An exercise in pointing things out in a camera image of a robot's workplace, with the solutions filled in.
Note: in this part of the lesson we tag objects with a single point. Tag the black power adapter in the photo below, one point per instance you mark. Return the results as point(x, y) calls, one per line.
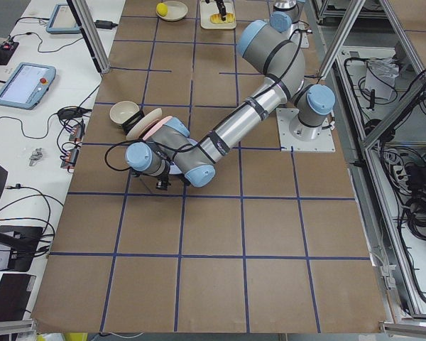
point(102, 24)

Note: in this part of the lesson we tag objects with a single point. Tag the black dish rack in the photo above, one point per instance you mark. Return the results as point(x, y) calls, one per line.
point(131, 122)

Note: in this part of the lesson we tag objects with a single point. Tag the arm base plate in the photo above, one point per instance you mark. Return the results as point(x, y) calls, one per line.
point(299, 34)
point(296, 137)

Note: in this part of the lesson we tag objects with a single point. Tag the yellow lemon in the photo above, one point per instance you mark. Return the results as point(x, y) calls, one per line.
point(162, 9)

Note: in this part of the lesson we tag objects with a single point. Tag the blue plate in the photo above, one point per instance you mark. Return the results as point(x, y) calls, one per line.
point(174, 170)

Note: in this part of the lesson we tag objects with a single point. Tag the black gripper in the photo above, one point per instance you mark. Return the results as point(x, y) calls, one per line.
point(169, 170)
point(220, 6)

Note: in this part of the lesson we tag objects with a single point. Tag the cream white plate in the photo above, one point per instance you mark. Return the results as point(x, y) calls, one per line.
point(144, 124)

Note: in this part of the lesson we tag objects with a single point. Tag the far teach pendant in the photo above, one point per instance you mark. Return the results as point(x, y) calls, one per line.
point(62, 21)

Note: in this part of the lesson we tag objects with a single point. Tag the teach pendant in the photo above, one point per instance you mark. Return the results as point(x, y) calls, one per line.
point(62, 21)
point(27, 85)

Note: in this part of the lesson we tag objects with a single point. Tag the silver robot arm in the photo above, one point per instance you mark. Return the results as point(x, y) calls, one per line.
point(282, 63)
point(284, 14)

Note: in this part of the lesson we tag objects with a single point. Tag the cream shallow bowl plate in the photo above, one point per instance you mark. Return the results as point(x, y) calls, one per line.
point(176, 11)

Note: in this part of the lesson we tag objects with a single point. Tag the cream small bowl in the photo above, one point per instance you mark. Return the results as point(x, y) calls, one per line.
point(122, 111)

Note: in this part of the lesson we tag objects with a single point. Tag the cream rectangular tray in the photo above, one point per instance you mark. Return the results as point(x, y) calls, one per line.
point(206, 10)

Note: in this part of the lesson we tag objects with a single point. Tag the pink plate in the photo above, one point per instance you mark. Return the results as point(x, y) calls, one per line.
point(156, 127)

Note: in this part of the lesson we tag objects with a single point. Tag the near teach pendant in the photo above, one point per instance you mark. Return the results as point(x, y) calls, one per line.
point(27, 85)

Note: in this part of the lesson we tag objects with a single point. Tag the aluminium frame post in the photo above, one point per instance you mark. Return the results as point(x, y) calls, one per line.
point(84, 20)

